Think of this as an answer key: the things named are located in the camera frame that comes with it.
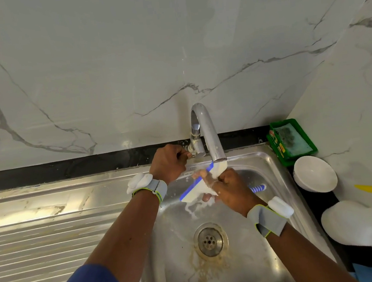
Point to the person's right hand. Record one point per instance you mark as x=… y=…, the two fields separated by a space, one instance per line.
x=233 y=188

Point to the person's left hand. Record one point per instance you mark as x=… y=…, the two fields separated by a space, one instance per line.
x=167 y=164

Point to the blue white squeegee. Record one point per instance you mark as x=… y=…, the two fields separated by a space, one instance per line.
x=200 y=185

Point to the chrome faucet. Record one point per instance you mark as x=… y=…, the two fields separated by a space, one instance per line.
x=208 y=127

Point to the white bowl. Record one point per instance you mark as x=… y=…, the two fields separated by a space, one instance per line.
x=315 y=174

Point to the white yellow spray bottle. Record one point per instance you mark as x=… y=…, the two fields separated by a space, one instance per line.
x=351 y=223

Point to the stainless steel sink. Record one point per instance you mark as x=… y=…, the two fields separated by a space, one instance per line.
x=50 y=224

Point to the person's right forearm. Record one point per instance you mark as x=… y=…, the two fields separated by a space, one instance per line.
x=309 y=258

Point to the person's left forearm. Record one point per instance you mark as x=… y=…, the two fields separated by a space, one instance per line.
x=127 y=243

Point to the white left wrist tracker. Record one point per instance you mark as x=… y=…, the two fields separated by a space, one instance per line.
x=144 y=182

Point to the metal drain strainer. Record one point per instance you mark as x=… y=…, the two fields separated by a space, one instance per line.
x=211 y=240

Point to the green soap tray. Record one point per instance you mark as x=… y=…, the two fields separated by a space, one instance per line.
x=292 y=141

